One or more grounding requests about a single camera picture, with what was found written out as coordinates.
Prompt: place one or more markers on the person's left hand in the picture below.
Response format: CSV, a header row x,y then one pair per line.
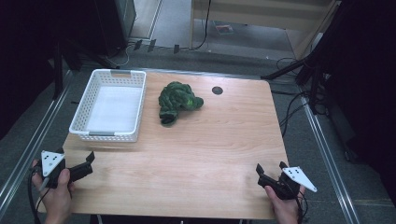
x,y
57,199

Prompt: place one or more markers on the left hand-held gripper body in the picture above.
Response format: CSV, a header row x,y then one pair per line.
x,y
49,161

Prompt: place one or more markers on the white perforated plastic basket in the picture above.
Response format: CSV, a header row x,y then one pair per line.
x,y
113,107

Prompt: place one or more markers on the black round table grommet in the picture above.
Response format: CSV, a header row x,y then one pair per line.
x,y
217,90

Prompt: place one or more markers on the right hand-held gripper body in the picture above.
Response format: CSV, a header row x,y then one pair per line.
x,y
289,183

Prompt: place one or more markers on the black angled metal stand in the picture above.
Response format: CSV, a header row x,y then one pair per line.
x,y
311,67

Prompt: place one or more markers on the black tripod stand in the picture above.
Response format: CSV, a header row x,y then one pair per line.
x,y
57,71

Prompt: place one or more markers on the green knitted garment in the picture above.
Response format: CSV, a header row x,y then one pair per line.
x,y
177,98

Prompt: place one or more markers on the dark cabinet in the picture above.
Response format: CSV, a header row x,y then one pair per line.
x,y
120,21

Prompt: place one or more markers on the light wooden bench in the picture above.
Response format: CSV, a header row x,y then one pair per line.
x,y
258,15

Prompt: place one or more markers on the person's right hand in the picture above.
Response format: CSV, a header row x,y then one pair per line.
x,y
285,208

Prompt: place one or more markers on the metal floor rail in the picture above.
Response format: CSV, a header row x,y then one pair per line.
x,y
34,137
330,155

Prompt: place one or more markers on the red booklet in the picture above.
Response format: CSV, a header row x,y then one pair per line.
x,y
224,29

